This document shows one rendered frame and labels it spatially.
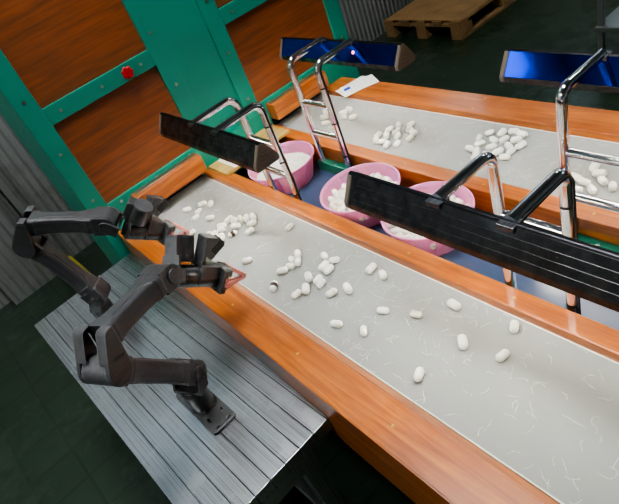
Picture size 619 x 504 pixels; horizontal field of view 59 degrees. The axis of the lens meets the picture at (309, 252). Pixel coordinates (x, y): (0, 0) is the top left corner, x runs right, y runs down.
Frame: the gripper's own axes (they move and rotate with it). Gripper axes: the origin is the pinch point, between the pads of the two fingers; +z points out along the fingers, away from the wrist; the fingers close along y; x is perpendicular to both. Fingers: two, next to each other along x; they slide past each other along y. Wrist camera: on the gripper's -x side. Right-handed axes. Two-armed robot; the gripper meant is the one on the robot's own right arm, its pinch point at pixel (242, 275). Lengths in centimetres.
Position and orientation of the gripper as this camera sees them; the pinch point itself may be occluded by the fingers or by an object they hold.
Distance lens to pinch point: 146.2
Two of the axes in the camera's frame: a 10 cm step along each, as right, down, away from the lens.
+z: 7.6, 0.2, 6.5
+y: -6.2, -3.1, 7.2
